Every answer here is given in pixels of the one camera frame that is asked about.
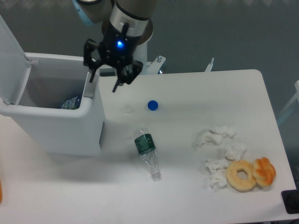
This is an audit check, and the black device at edge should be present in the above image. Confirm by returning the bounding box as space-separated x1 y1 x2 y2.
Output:
281 189 299 214

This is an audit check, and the plain ring donut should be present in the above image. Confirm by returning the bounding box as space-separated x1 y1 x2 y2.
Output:
226 160 256 192

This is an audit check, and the orange object at edge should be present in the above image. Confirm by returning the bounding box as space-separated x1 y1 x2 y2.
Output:
0 181 3 204

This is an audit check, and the white mounting plate with bolt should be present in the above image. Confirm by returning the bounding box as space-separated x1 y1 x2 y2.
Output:
147 56 166 75

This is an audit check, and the white bottle cap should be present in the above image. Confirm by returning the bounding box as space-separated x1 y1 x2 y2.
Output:
122 105 133 114

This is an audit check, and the white frame at right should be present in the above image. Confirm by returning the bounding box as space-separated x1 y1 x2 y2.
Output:
277 80 299 126

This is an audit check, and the crumpled white tissue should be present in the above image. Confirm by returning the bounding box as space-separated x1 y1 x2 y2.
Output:
209 169 227 192
195 131 223 150
209 125 238 139
205 159 228 174
225 143 246 161

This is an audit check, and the white lidded trash can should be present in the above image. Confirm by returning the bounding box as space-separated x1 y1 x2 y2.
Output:
0 20 105 156

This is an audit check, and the orange twisted bread roll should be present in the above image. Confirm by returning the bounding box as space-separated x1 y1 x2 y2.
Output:
252 157 276 187

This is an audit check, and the crumpled white tissue bottom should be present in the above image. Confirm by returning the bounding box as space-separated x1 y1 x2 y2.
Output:
209 169 227 192

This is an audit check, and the crumpled white tissue top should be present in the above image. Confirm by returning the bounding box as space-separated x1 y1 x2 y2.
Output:
209 125 238 139

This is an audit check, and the crushed clear plastic bottle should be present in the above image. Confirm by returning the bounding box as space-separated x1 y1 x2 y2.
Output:
134 127 161 181

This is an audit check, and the colourful wrapper inside can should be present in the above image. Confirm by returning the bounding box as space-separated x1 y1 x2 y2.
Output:
60 96 82 110

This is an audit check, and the crumpled white tissue middle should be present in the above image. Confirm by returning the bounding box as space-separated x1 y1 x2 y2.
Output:
225 143 246 161

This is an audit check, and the crumpled white tissue lower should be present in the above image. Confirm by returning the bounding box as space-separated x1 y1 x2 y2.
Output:
205 159 228 174

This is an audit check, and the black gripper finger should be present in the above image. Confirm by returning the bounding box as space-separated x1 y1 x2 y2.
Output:
112 60 143 92
83 39 103 83

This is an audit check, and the white bracket behind table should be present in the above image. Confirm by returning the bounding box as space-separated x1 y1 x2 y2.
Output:
205 57 214 72

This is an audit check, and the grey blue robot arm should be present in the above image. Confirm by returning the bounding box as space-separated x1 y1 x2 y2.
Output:
72 0 157 89

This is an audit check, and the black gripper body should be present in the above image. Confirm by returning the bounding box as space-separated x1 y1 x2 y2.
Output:
100 22 140 68

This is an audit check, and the crumpled white tissue left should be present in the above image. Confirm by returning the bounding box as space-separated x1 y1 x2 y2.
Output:
195 131 223 150

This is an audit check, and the blue bottle cap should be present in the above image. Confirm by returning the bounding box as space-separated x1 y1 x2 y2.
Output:
147 100 159 111

